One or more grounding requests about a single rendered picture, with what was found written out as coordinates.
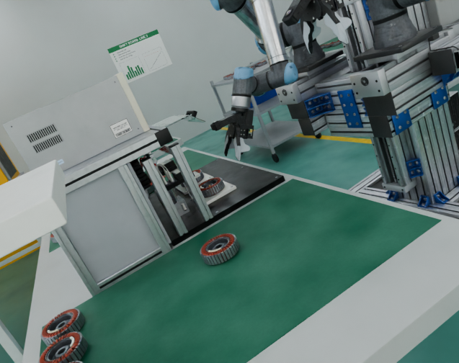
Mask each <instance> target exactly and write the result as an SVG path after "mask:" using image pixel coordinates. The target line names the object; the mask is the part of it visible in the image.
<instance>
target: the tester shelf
mask: <svg viewBox="0 0 459 363"><path fill-rule="evenodd" d="M149 128H150V130H148V131H146V132H144V133H141V134H140V135H137V136H135V137H134V138H131V139H130V140H127V141H125V142H123V143H121V144H119V145H116V146H115V147H113V148H111V149H109V150H107V151H104V152H102V153H100V154H98V155H96V156H94V157H92V158H90V159H88V160H86V161H83V162H81V163H79V164H77V165H75V166H73V167H71V168H69V169H67V170H65V171H64V172H63V173H64V174H65V185H66V194H68V193H69V192H72V191H74V190H75V189H78V188H79V187H82V186H84V185H85V184H88V183H89V182H92V181H94V180H95V179H98V178H99V177H101V176H104V175H105V174H108V173H110V172H111V171H114V170H115V169H118V168H120V167H121V166H124V165H125V164H127V163H130V162H131V161H134V160H136V159H137V158H140V157H141V156H144V155H146V154H147V153H150V152H151V151H154V150H156V149H157V148H160V147H162V146H163V145H166V144H167V143H170V142H172V141H173V138H172V136H171V134H170V132H169V130H168V128H167V127H157V126H151V125H149Z"/></svg>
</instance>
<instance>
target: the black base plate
mask: <svg viewBox="0 0 459 363"><path fill-rule="evenodd" d="M199 170H202V172H203V173H205V174H208V175H210V176H213V178H216V177H220V178H221V179H222V180H223V181H225V182H228V183H229V184H232V185H235V186H236V189H235V190H233V191H232V192H229V193H228V194H226V195H224V196H222V197H221V198H219V199H217V200H216V201H214V202H212V203H210V204H209V205H208V207H209V208H210V211H211V213H212V215H213V218H211V219H208V221H205V220H203V218H202V215H201V214H200V211H199V210H198V208H197V205H196V204H195V201H190V200H191V199H190V196H189V195H188V194H186V195H184V194H182V193H181V192H179V191H178V190H176V191H175V190H174V188H173V191H174V193H175V195H176V197H177V196H178V195H179V196H180V197H181V198H183V199H184V201H185V202H186V204H187V206H188V208H189V210H190V211H189V212H187V213H186V214H184V215H182V216H180V217H181V219H182V221H183V223H184V225H185V227H186V229H187V231H188V232H187V233H184V234H183V235H182V236H180V235H179V234H178V233H177V231H176V229H175V227H174V225H173V223H172V221H171V219H170V217H169V215H168V213H167V211H166V210H165V208H164V206H163V204H162V203H161V202H160V201H159V199H158V197H157V196H156V193H155V192H154V193H153V194H150V195H149V196H150V197H149V200H150V202H151V204H152V206H153V208H154V210H155V211H156V214H157V215H158V217H159V220H160V221H161V223H162V225H163V227H164V229H165V231H166V233H167V235H168V237H169V238H170V240H171V244H172V245H173V246H175V245H177V244H179V243H181V242H182V241H184V240H186V239H187V238H189V237H191V236H193V235H194V234H196V233H198V232H199V231H201V230H202V229H204V228H206V227H208V226H209V225H211V224H213V223H214V222H216V221H218V220H220V219H221V218H223V217H225V216H227V215H228V214H230V213H231V212H233V211H235V210H237V209H239V208H240V207H242V206H243V205H245V204H247V203H248V202H251V201H252V200H254V199H255V198H257V197H258V196H260V195H262V194H264V193H265V192H267V191H269V190H271V189H272V188H274V187H276V186H277V185H279V184H281V183H283V182H284V181H285V178H284V176H283V175H279V174H275V173H272V172H269V171H265V170H261V169H257V168H254V167H251V166H246V165H243V164H240V163H236V162H232V161H228V160H225V159H222V158H218V159H216V160H214V161H212V162H210V163H209V164H207V165H205V166H203V167H201V168H199Z"/></svg>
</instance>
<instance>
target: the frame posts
mask: <svg viewBox="0 0 459 363"><path fill-rule="evenodd" d="M168 147H169V150H170V151H171V154H172V155H173V157H174V160H175V161H176V164H177V166H178V168H179V170H180V172H181V174H182V176H183V178H184V181H185V183H186V185H187V187H188V189H189V191H190V193H191V195H192V197H193V199H194V201H195V204H196V205H197V208H198V210H199V211H200V214H201V215H202V218H203V220H205V221H208V219H211V218H213V215H212V213H211V211H210V208H209V207H208V204H207V202H206V201H205V198H204V196H203V194H202V192H201V190H200V188H199V186H198V183H197V181H196V179H195V177H194V175H193V173H192V170H191V168H190V166H189V164H188V163H187V159H186V158H185V156H184V154H183V152H182V149H181V147H180V145H179V143H174V144H172V145H170V146H168ZM141 163H142V164H143V167H144V169H145V170H146V173H147V174H148V177H149V179H150V180H151V182H152V184H153V186H154V188H155V190H156V192H157V194H158V196H159V198H160V200H161V202H162V204H163V206H164V208H165V210H166V211H167V213H168V215H169V217H170V219H171V221H172V223H173V225H174V227H175V229H176V231H177V233H178V234H179V235H180V236H182V235H183V234H184V233H187V232H188V231H187V229H186V227H185V225H184V223H183V221H182V219H181V217H180V215H179V213H178V211H177V209H176V207H175V205H174V203H173V201H172V199H171V197H170V195H169V193H168V191H167V189H166V187H165V185H164V183H163V181H162V179H161V177H160V175H159V173H158V171H157V169H156V167H155V165H154V163H153V161H152V159H151V157H150V156H148V157H145V158H144V159H142V160H141Z"/></svg>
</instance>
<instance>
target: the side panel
mask: <svg viewBox="0 0 459 363"><path fill-rule="evenodd" d="M66 211H67V223H66V224H65V225H63V226H61V227H59V228H57V229H55V230H54V231H52V232H51V233H52V234H53V235H54V237H55V239H56V240H57V242H58V243H59V245H60V247H61V248H62V249H63V251H64V253H65V255H66V256H67V257H68V259H69V261H70V262H71V264H72V265H73V267H74V269H75V270H76V272H77V273H78V275H79V276H80V278H81V280H82V281H83V283H84V284H85V286H86V288H87V289H88V291H89V292H90V294H91V295H92V297H94V296H95V295H96V294H97V293H98V294H99V293H100V292H102V291H104V290H105V289H107V288H108V287H111V286H112V285H114V284H115V283H117V282H119V281H120V280H122V279H124V278H126V277H127V276H129V275H131V274H132V273H134V272H136V271H138V270H139V269H141V268H143V267H144V266H146V265H147V264H150V263H151V262H152V261H154V260H156V259H158V258H159V257H161V256H163V255H164V254H166V253H167V252H169V251H171V247H170V245H169V243H168V241H167V239H166V237H165V236H164V234H163V232H162V230H161V228H160V226H159V224H158V223H157V221H156V219H155V217H154V215H153V213H152V211H151V209H150V207H149V206H148V203H147V201H146V199H145V197H144V196H143V194H142V192H141V190H140V188H139V186H138V184H137V183H136V181H135V179H134V177H133V175H132V173H131V171H130V169H129V168H128V165H127V164H125V165H124V166H121V167H120V168H118V169H115V170H114V171H111V172H110V173H108V174H105V175H104V176H101V177H99V178H98V179H95V180H94V181H91V182H89V183H88V184H85V185H84V186H82V187H79V188H78V189H75V190H74V191H72V192H69V193H68V194H66Z"/></svg>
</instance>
